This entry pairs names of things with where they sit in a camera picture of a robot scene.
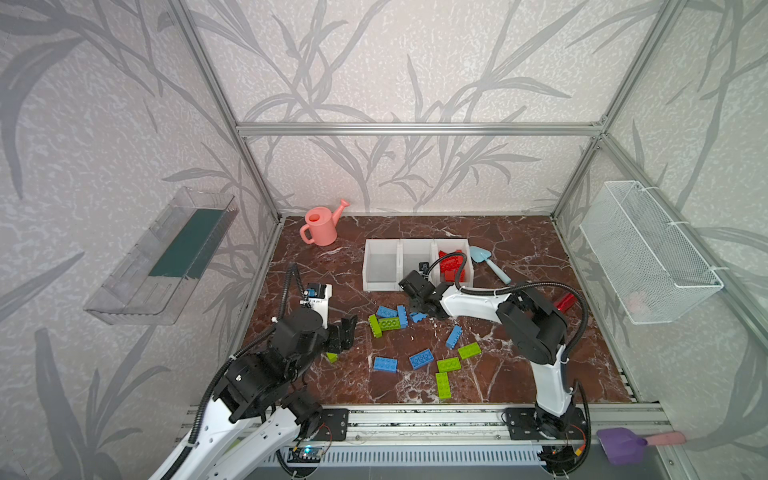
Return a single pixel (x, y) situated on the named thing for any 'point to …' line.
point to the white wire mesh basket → (646, 253)
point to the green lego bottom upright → (443, 385)
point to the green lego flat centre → (390, 323)
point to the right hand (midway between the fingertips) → (419, 289)
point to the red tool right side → (566, 302)
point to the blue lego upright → (403, 317)
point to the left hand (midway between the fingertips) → (349, 309)
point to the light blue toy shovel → (479, 254)
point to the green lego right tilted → (469, 350)
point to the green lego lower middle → (450, 364)
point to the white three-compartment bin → (385, 262)
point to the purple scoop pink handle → (623, 447)
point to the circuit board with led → (304, 454)
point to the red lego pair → (458, 261)
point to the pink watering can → (323, 224)
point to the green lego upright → (375, 326)
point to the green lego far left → (332, 357)
